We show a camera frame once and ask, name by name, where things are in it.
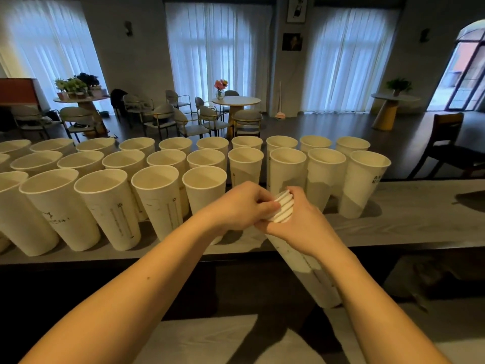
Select rows of standing white cups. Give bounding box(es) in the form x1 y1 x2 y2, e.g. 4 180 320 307
0 135 392 257

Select dark leafy potted plant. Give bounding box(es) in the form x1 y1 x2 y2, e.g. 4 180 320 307
75 73 104 98

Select person's right forearm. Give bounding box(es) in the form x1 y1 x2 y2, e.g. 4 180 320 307
312 244 451 364

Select person's left hand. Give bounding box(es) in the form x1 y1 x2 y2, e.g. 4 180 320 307
205 181 282 236

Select dark wooden chair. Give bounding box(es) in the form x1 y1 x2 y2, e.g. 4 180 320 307
407 112 485 180

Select round table with yellow base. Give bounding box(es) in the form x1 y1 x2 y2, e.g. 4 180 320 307
370 93 421 132

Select person's left forearm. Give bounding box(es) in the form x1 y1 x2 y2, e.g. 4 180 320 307
19 212 226 364

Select white sheer curtain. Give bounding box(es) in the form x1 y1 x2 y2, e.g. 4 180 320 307
165 2 274 112
0 0 104 112
302 7 401 113

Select orange wooden cabinet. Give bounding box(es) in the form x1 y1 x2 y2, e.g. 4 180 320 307
0 78 41 107

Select person's right hand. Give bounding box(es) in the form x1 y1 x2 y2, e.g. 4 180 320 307
255 186 343 259

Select group of grey metal chairs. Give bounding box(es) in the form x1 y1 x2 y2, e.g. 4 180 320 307
11 89 263 143

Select white framed picture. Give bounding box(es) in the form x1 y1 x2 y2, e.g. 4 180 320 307
286 0 308 24

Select glass door with black frame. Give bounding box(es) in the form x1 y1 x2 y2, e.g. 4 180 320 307
427 19 485 112

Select dark framed picture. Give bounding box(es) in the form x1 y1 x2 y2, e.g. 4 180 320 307
281 33 303 52

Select pink broom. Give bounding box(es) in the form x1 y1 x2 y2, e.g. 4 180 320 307
275 81 287 120

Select nested stack of paper cups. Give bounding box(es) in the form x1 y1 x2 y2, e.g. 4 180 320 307
263 189 343 310

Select round white cafe table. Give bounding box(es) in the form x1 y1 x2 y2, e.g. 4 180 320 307
212 96 262 139

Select round table with wooden base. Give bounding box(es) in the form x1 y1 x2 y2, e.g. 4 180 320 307
53 95 111 138

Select small green potted plant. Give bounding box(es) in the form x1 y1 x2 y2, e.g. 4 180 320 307
385 77 413 98

